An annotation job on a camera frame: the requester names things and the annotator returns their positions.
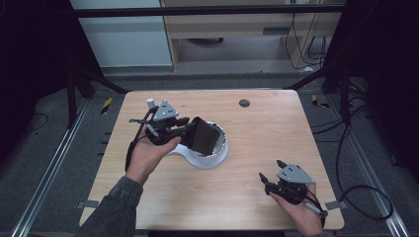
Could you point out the white bowl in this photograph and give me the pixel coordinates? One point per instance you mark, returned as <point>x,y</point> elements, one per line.
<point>210,159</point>

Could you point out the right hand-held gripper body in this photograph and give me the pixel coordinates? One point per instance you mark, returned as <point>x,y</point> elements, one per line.
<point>293,181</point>

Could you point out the black horizontal bar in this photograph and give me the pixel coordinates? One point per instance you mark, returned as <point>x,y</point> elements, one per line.
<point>197,11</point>

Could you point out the yellow black striped tape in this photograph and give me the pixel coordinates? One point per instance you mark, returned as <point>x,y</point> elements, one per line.
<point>106,105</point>
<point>318,101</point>

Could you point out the light wooden desk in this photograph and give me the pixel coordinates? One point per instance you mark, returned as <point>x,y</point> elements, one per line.
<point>230,29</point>

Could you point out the black rectangular panel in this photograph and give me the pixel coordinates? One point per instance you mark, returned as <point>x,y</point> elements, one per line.
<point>206,136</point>

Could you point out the person's right hand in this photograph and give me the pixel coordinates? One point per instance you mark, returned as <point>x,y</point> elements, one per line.
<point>304,217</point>

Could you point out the grey table grommet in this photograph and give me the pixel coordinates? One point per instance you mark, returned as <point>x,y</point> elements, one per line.
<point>244,103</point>

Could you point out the person's left hand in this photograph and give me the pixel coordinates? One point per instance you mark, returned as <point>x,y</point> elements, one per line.
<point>148,156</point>

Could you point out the black metal stand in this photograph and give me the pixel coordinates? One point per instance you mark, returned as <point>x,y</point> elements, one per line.
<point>342,85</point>
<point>74,95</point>

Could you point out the black curtain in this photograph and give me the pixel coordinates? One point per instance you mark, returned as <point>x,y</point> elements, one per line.
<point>385,65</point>
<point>33,65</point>

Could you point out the white cabinet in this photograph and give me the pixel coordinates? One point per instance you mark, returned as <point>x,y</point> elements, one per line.
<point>125,39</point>

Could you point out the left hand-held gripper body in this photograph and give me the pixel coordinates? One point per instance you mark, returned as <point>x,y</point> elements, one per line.
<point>164,113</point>

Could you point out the grey tape strip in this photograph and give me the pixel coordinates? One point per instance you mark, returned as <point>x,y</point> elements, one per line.
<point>87,204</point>
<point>336,205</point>

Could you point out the aluminium floor rail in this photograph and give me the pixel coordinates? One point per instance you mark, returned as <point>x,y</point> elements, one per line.
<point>372,171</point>
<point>49,171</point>

